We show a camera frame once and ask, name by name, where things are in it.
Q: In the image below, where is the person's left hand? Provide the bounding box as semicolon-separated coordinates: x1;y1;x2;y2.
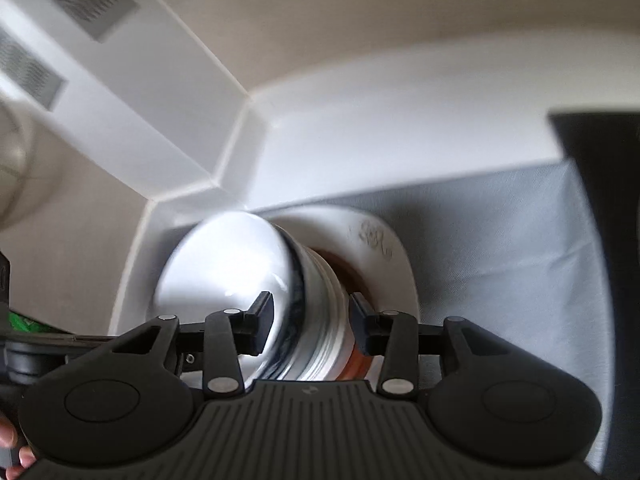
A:
0;412;38;480

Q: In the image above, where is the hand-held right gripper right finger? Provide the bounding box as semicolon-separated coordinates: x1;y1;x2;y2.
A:
349;291;506;398

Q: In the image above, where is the wide grey vent grille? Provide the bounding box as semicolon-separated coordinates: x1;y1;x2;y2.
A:
0;25;69;112

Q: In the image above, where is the white bowl blue patterned outside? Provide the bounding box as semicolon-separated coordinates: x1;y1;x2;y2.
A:
146;211;307;382

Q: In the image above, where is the brown round plate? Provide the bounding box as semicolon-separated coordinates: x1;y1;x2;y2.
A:
309;247;387;380

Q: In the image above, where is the grey table mat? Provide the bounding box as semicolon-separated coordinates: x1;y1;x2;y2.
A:
244;159;617;473

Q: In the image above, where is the square white floral plate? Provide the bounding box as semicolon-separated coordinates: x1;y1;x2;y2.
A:
270;207;422;361

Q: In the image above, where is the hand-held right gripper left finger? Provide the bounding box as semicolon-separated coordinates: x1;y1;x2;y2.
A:
116;291;275;397

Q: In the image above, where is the plain white bowl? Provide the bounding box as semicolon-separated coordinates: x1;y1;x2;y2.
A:
280;240;352;382

